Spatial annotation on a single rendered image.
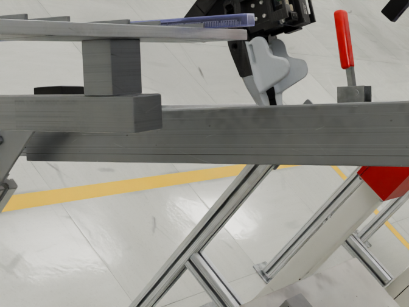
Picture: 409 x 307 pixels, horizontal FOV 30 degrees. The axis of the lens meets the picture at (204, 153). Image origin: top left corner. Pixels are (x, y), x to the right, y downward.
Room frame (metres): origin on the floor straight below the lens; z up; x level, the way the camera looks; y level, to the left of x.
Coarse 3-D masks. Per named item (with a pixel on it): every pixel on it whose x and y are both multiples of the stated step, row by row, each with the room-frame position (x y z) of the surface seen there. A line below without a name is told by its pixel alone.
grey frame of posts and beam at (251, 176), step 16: (240, 176) 1.49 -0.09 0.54; (256, 176) 1.47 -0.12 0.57; (0, 192) 0.81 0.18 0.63; (224, 192) 1.49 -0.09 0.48; (240, 192) 1.48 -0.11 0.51; (0, 208) 0.83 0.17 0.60; (224, 208) 1.48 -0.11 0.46; (208, 224) 1.49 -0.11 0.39; (224, 224) 1.50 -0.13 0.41; (192, 240) 1.49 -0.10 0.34; (208, 240) 1.49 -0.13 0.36; (176, 256) 1.48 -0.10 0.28; (160, 272) 1.49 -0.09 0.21; (176, 272) 1.47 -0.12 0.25; (144, 288) 1.49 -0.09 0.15; (160, 288) 1.48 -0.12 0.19; (144, 304) 1.48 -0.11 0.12
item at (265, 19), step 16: (240, 0) 0.86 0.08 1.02; (256, 0) 0.87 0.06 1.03; (272, 0) 0.87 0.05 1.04; (288, 0) 0.89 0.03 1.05; (304, 0) 0.90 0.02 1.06; (256, 16) 0.87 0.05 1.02; (272, 16) 0.85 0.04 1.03; (288, 16) 0.84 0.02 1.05; (304, 16) 0.89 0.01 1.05; (256, 32) 0.87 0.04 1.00; (272, 32) 0.91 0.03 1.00; (288, 32) 0.90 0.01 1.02
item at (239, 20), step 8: (200, 16) 0.67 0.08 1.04; (208, 16) 0.67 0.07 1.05; (216, 16) 0.67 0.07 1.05; (224, 16) 0.66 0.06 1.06; (232, 16) 0.66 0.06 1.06; (240, 16) 0.66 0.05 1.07; (248, 16) 0.66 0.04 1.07; (168, 24) 0.68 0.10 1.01; (176, 24) 0.68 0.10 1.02; (208, 24) 0.67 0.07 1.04; (216, 24) 0.66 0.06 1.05; (224, 24) 0.66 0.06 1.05; (232, 24) 0.66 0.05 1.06; (240, 24) 0.66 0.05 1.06; (248, 24) 0.66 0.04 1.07
